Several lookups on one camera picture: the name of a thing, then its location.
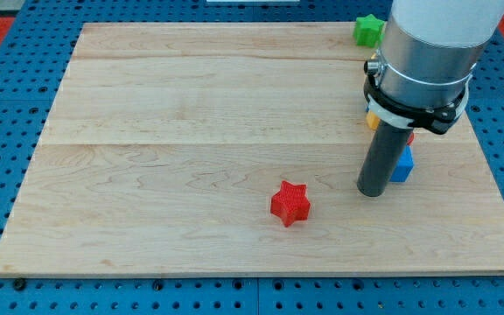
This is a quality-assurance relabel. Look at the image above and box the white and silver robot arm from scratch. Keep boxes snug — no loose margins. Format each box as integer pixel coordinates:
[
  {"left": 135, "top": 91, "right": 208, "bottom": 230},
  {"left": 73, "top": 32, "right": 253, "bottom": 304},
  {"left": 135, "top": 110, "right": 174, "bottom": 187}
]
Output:
[{"left": 365, "top": 0, "right": 504, "bottom": 109}]

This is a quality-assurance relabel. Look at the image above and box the red star block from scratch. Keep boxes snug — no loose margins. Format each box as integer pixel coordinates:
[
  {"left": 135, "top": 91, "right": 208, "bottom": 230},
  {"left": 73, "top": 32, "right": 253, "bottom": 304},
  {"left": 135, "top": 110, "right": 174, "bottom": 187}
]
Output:
[{"left": 270, "top": 180, "right": 311, "bottom": 228}]

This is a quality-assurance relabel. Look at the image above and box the blue cube block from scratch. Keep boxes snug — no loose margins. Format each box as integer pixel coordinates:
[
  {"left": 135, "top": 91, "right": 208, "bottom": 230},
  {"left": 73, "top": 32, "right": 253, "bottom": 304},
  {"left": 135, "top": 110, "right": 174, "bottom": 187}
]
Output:
[{"left": 389, "top": 146, "right": 415, "bottom": 183}]

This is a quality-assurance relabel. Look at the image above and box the green star block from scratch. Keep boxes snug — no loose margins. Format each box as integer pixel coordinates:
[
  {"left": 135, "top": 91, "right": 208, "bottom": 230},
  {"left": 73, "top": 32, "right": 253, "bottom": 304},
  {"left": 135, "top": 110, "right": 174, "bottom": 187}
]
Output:
[{"left": 353, "top": 14, "right": 386, "bottom": 48}]

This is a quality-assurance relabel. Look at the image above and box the light wooden board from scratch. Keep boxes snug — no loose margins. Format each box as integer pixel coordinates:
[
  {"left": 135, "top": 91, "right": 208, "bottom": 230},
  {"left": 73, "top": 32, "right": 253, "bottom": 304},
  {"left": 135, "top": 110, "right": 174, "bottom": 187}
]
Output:
[{"left": 0, "top": 23, "right": 504, "bottom": 278}]

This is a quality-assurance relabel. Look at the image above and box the yellow block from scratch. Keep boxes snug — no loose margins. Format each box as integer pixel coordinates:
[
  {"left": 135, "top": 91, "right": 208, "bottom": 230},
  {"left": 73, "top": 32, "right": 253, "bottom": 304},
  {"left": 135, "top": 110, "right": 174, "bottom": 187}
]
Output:
[{"left": 366, "top": 111, "right": 381, "bottom": 130}]

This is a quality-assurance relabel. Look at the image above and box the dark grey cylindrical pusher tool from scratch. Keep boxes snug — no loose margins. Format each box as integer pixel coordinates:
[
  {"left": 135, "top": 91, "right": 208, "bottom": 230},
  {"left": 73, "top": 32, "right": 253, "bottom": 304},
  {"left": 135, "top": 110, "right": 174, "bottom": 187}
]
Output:
[{"left": 357, "top": 121, "right": 413, "bottom": 197}]

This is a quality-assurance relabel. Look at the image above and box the small red block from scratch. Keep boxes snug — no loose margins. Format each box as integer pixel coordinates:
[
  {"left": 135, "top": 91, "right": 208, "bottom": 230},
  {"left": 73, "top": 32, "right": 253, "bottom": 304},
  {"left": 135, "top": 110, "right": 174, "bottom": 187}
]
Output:
[{"left": 406, "top": 132, "right": 415, "bottom": 146}]

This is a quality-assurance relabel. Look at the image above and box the black and white mounting flange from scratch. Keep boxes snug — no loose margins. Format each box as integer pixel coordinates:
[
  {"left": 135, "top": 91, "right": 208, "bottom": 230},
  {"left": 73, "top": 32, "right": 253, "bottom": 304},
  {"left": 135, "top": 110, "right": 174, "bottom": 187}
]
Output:
[{"left": 363, "top": 75, "right": 469, "bottom": 135}]

